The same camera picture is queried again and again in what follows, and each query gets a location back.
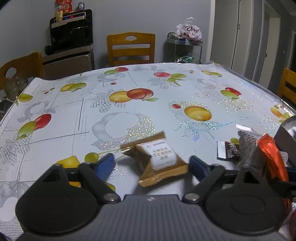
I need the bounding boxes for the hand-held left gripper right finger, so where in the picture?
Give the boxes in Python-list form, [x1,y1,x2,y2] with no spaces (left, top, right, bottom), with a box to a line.
[181,156,267,204]

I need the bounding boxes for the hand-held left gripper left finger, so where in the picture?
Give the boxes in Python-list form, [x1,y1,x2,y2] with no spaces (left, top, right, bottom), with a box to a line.
[32,153,122,205]

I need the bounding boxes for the dark brown cartoon snack packet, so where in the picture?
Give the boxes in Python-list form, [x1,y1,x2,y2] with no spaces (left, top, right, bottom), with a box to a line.
[217,141,242,161]

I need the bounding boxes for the brown snack packet white label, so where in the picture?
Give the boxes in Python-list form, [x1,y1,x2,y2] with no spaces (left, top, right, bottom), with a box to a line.
[120,131,189,188]

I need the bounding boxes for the clear seed packet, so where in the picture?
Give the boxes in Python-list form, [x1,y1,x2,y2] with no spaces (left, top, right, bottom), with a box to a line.
[236,124,266,172]

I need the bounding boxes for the grey box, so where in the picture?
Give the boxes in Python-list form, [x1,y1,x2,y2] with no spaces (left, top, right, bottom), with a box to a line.
[273,115,296,167]

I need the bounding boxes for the fruit print tablecloth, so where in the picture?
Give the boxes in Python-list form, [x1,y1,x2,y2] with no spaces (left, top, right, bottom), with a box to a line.
[0,62,296,241]

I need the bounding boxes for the orange snack packet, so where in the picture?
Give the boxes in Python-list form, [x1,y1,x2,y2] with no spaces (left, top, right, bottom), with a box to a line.
[257,134,292,209]

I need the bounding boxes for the green snack packets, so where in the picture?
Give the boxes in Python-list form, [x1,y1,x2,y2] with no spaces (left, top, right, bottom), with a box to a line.
[178,53,194,63]

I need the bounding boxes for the metal rack cart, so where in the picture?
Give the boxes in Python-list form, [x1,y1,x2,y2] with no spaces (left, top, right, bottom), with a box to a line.
[167,32,203,65]

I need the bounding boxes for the clear plastic bag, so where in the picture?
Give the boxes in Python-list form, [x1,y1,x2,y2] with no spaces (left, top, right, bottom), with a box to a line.
[3,74,29,101]

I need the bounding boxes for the wooden chair oval cutout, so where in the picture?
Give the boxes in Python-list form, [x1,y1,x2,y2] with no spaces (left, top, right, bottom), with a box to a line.
[107,32,156,66]

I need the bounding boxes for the wooden chair slatted back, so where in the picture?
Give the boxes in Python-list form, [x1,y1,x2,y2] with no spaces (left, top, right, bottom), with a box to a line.
[277,68,296,105]

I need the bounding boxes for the wooden chair round cutout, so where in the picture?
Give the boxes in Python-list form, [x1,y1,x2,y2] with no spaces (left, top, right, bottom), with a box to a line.
[0,52,44,100]

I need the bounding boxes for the black water dispenser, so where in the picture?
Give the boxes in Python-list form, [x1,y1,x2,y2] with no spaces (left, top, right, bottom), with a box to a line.
[42,9,96,80]

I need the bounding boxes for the white printed plastic bag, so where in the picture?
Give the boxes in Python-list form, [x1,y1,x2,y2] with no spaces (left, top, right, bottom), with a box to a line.
[174,17,203,43]

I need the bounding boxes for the white door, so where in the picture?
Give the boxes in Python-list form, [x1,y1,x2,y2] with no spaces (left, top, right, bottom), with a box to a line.
[232,0,266,78]

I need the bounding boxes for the dark door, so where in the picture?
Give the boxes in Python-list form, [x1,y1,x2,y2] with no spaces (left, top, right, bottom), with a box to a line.
[290,30,296,70]

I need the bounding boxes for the yellow snack jar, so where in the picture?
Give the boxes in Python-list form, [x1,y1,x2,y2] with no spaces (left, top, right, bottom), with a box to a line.
[55,5,64,21]

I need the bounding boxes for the red snack bag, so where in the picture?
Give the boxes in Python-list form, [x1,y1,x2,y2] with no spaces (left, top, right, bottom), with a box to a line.
[55,0,73,12]

